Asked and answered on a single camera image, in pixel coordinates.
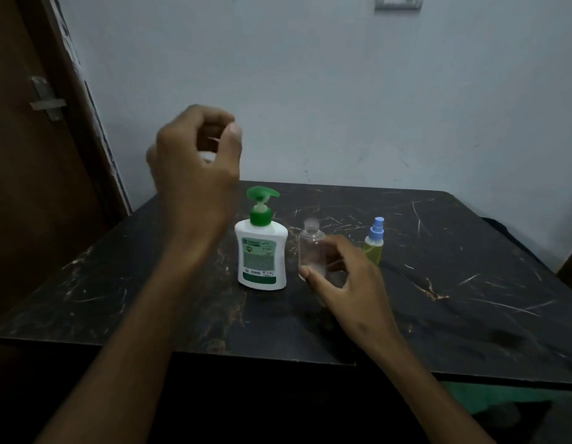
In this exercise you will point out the person's left hand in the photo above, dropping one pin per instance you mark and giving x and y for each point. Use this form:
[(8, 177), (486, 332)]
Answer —
[(188, 194)]

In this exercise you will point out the person's right hand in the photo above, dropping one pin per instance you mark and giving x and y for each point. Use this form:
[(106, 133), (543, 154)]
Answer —
[(355, 300)]

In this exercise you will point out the white spray cap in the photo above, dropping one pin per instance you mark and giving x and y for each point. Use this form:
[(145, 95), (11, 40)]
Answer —
[(207, 157)]

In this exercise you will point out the small clear bottle white cap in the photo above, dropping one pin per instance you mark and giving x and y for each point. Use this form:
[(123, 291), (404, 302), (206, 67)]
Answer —
[(311, 247)]

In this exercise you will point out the blue spray cap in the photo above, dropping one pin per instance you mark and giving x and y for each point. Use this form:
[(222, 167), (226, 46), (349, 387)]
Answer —
[(376, 233)]

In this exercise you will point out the white green hand sanitizer bottle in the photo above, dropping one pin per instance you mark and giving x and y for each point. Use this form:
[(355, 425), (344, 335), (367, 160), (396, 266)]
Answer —
[(260, 254)]

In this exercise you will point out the person's left forearm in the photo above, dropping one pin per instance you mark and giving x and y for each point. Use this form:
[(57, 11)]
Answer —
[(128, 356)]

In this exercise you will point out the person's right forearm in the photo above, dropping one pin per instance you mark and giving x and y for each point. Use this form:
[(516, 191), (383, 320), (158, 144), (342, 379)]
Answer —
[(429, 397)]

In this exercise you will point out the brown wooden door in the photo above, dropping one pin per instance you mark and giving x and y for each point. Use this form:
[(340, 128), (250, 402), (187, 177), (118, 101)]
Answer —
[(31, 180)]

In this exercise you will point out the green cloth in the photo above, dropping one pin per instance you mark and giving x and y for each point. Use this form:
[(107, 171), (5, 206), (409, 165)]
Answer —
[(489, 395)]

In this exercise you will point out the metal door latch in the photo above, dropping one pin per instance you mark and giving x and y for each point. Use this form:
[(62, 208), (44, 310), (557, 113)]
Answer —
[(47, 103)]

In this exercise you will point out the brown wooden frame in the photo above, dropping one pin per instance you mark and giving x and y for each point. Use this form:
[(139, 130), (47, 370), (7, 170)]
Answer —
[(571, 272)]

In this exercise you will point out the white wall switch plate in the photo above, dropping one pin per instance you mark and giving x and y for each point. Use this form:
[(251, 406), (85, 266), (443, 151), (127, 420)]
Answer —
[(399, 0)]

